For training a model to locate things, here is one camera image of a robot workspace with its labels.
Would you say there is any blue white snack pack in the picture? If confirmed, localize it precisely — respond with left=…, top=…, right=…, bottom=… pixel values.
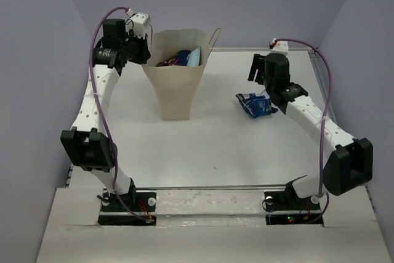
left=235, top=91, right=278, bottom=118

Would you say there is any brown paper bag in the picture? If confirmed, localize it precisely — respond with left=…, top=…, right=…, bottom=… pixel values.
left=142, top=28, right=221, bottom=121

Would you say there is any light blue cassava chips bag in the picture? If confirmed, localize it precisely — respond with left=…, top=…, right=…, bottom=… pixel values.
left=187, top=47, right=201, bottom=68

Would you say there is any dark blue purple snack bag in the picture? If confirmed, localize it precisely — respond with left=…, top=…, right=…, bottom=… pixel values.
left=156, top=50, right=191, bottom=67

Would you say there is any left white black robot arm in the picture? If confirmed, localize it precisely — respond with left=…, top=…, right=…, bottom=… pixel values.
left=60, top=13, right=151, bottom=211

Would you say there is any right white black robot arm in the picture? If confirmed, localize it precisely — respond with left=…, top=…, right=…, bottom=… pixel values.
left=248, top=53, right=373, bottom=209

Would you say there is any white front cover board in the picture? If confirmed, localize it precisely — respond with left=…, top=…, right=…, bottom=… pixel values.
left=38, top=188, right=391, bottom=262

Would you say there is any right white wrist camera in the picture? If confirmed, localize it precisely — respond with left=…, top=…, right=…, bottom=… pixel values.
left=269, top=38, right=289, bottom=55

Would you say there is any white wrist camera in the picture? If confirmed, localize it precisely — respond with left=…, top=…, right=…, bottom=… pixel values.
left=126, top=12, right=151, bottom=39
left=269, top=38, right=289, bottom=55

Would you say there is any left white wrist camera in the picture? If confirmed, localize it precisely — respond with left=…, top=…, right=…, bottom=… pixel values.
left=126, top=12, right=151, bottom=39

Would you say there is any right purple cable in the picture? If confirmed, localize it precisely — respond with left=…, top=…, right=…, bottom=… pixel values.
left=278, top=38, right=336, bottom=224

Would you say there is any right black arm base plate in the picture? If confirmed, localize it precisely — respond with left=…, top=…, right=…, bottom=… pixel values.
left=262, top=191, right=324, bottom=225

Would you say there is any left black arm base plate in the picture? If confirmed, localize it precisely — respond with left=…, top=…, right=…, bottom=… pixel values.
left=96, top=189, right=157, bottom=226

